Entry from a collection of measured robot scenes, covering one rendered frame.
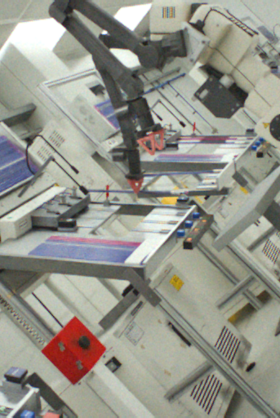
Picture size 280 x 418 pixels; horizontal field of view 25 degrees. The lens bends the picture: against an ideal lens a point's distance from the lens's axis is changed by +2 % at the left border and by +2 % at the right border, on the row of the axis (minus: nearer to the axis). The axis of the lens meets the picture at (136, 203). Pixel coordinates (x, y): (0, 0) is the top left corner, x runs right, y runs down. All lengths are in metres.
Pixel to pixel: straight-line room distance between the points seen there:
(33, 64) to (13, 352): 2.90
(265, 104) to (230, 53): 0.22
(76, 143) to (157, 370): 1.82
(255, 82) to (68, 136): 1.85
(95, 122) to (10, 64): 2.50
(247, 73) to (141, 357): 1.16
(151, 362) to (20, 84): 4.20
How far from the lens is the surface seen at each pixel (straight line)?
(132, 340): 2.57
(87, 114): 4.00
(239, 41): 2.36
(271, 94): 2.33
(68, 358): 2.09
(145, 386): 2.59
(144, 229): 2.72
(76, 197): 3.04
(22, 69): 6.30
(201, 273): 3.94
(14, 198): 2.97
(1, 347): 4.45
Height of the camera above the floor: 0.82
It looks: 2 degrees up
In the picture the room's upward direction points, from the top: 45 degrees counter-clockwise
